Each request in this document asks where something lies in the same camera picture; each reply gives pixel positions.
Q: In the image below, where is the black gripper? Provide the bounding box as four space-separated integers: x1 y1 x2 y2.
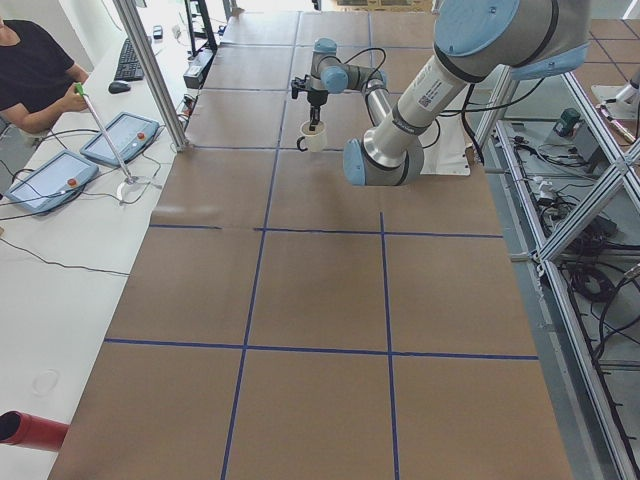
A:
305 75 328 132

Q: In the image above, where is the white smiley mug black handle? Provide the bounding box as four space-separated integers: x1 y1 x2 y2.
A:
296 121 328 152

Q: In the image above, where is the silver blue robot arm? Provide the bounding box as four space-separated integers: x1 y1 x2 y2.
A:
291 1 591 186

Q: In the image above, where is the grey control box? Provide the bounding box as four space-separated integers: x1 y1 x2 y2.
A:
183 49 215 89

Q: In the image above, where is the right teach pendant tablet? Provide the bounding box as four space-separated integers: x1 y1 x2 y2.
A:
80 112 160 167

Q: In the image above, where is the teach pendant tablet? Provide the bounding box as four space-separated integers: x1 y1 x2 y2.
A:
5 150 99 214
80 112 160 167

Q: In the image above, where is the black keyboard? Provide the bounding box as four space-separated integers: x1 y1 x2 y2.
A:
114 38 144 82

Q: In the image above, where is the black computer mouse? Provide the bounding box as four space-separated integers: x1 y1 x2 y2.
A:
108 80 131 94

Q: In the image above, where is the metal rod with green tip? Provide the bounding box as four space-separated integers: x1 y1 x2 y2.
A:
74 82 141 186

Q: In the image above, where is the left teach pendant tablet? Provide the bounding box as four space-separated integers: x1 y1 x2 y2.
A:
5 150 99 214

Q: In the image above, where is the person in black shirt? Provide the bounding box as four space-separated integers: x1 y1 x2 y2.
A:
0 18 91 135

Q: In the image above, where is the red cylinder tube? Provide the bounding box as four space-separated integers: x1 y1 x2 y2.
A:
1 411 69 452

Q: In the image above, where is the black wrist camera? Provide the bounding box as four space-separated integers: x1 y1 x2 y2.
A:
290 75 310 100

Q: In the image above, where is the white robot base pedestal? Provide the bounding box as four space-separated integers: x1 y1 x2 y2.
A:
419 116 470 176

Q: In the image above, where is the aluminium frame post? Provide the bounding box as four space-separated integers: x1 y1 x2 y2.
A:
113 0 188 152

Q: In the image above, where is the black cable bundle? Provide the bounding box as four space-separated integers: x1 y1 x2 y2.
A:
559 224 640 351

